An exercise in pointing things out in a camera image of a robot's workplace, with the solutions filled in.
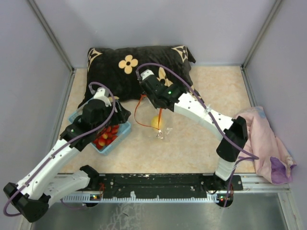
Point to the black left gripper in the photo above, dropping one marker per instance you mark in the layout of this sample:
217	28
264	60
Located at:
122	115

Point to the yellow apple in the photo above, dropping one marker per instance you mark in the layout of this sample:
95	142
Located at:
157	122

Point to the clear zip top bag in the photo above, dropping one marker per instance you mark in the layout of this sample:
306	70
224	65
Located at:
144	112

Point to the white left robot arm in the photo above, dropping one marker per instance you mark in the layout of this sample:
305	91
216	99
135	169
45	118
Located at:
33	195

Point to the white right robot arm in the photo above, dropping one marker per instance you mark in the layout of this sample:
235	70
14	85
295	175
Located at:
232	133

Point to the light blue plastic basket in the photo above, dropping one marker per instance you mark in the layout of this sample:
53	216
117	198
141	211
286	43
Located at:
123	131

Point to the red strawberry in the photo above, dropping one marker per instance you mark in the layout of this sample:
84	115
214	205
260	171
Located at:
114	130
103	142
107	134

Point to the black floral pillow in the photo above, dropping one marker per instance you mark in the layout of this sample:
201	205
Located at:
116	68

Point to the pink cloth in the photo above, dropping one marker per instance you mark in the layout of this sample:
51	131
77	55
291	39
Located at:
275	162

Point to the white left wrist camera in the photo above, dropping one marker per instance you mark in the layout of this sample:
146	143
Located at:
103	95

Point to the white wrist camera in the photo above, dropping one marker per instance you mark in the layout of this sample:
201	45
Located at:
147	73
103	95

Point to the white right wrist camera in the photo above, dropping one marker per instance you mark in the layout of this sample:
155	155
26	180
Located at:
147	73

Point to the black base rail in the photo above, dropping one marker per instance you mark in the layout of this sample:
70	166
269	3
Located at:
176	185

